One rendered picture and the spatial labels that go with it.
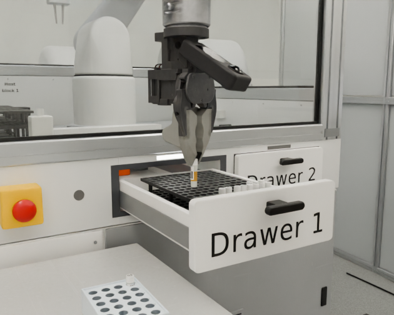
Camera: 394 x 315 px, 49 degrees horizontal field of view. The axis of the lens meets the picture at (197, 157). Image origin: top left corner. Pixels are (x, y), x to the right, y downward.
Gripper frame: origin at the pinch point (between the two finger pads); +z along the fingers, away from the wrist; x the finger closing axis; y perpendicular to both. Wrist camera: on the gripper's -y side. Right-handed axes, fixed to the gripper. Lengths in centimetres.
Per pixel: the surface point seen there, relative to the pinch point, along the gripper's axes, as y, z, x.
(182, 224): 0.8, 10.5, 2.8
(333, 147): 2, 6, -67
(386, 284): 14, 98, -193
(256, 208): -9.0, 7.7, -3.5
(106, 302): 2.4, 18.4, 17.4
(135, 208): 18.2, 12.4, -3.9
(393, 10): 23, -53, -205
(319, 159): 3, 8, -60
